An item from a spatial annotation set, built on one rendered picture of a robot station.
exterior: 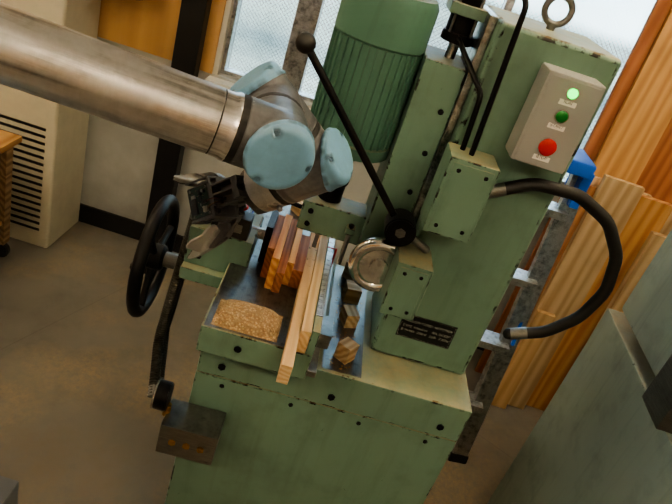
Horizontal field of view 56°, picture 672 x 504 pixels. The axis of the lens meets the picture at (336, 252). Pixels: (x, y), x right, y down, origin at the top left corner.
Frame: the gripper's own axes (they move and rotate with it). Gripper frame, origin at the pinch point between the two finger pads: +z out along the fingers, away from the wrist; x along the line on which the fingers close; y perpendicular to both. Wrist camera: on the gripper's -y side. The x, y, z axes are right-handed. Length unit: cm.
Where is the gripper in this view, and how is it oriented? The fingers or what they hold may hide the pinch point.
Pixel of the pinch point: (183, 219)
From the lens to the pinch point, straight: 121.6
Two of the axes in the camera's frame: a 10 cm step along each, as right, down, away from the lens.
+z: -8.3, 2.4, 5.1
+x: 2.0, 9.7, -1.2
